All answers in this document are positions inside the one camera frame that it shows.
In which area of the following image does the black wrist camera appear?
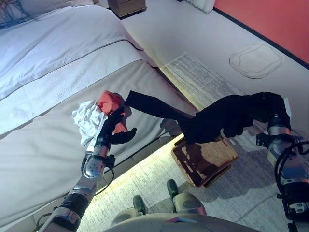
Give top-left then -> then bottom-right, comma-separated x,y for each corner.
105,154 -> 116,168
255,132 -> 269,147

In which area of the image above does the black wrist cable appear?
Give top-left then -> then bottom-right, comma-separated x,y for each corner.
94,166 -> 115,197
275,140 -> 309,220

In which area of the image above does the white duvet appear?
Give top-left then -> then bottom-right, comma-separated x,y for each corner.
0,4 -> 145,100

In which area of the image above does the robot leg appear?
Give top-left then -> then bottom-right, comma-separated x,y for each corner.
111,194 -> 147,225
167,178 -> 207,216

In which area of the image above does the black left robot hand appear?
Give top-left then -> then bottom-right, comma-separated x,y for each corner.
95,105 -> 138,148

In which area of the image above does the white outlined floor mat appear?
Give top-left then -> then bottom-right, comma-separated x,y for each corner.
229,42 -> 284,80

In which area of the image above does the left robot leg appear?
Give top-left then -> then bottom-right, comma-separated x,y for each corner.
111,194 -> 147,225

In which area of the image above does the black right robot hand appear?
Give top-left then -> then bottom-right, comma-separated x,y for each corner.
251,91 -> 292,127

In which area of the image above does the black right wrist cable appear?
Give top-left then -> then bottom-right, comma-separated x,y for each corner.
275,140 -> 309,220

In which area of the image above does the grey robot torso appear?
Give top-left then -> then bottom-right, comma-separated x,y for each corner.
103,212 -> 261,232

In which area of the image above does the white curtain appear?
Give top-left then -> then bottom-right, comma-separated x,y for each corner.
188,0 -> 215,14

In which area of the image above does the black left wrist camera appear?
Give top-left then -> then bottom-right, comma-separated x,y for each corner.
105,154 -> 116,168

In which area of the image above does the white garment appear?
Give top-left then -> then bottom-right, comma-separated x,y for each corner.
71,100 -> 109,150

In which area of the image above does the brown wooden nightstand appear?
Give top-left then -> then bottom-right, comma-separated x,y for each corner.
107,0 -> 147,18

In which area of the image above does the patterned grey cushion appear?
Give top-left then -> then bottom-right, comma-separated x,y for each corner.
0,0 -> 32,27

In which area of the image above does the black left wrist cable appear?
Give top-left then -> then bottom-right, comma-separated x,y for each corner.
94,166 -> 115,197

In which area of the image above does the beige bedspread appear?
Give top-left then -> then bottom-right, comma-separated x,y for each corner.
0,49 -> 198,228

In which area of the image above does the red printed box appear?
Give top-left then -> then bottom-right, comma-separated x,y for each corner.
213,0 -> 309,65

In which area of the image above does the red garment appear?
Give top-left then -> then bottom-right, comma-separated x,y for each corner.
96,90 -> 128,135

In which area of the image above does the black garment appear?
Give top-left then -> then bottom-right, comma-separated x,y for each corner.
125,90 -> 264,145

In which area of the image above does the right robot leg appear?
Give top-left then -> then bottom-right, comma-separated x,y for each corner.
167,178 -> 207,216

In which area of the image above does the woven wicker basket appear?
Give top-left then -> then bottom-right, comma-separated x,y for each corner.
170,135 -> 239,189

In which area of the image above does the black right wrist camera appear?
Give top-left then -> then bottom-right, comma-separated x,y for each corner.
255,132 -> 269,147

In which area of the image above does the grey streaked rug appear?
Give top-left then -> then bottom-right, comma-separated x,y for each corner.
77,51 -> 309,232

